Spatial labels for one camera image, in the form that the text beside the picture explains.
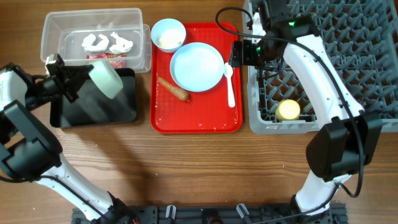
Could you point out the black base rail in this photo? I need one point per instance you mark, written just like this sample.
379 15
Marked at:
268 213

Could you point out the yellow plastic cup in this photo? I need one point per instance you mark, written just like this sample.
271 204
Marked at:
287 110

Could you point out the black plastic bin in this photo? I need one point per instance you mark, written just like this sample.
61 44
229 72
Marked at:
94 108

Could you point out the clear plastic bin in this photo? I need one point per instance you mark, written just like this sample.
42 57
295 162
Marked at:
75 34

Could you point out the white tissue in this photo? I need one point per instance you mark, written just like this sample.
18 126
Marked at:
121 46

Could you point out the light blue rice bowl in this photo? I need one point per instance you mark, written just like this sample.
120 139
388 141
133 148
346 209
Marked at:
163 25

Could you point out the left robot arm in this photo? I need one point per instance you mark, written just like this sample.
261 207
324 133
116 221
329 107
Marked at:
30 152

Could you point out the orange carrot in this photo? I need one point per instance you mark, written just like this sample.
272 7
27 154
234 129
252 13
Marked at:
178 92

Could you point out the white plastic spoon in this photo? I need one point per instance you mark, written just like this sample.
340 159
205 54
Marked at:
228 73

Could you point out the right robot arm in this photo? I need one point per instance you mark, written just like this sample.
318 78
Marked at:
347 136

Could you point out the red snack wrapper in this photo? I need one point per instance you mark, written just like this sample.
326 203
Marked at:
113 59

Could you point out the grey dishwasher rack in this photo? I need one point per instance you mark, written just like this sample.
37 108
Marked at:
360 38

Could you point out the mint green bowl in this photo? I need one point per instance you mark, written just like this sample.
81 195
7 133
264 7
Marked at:
106 78

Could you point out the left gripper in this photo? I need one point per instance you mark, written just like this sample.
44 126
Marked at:
64 76

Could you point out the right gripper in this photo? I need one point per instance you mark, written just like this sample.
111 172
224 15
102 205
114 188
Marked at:
245 46

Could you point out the light blue plate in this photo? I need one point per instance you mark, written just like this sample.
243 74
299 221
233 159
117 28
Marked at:
197 67

